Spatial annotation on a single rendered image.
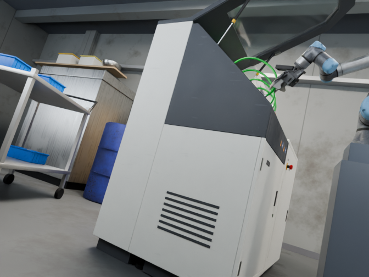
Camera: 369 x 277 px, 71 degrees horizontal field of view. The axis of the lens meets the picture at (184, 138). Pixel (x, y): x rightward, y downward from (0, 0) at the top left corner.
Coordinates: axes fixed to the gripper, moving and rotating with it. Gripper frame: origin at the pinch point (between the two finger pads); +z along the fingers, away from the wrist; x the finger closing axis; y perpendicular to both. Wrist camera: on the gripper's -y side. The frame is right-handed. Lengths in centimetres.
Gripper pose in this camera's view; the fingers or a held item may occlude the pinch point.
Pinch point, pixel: (272, 89)
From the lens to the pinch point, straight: 173.7
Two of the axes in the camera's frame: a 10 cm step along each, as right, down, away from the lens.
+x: 6.7, 0.7, 7.4
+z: -5.9, 6.7, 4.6
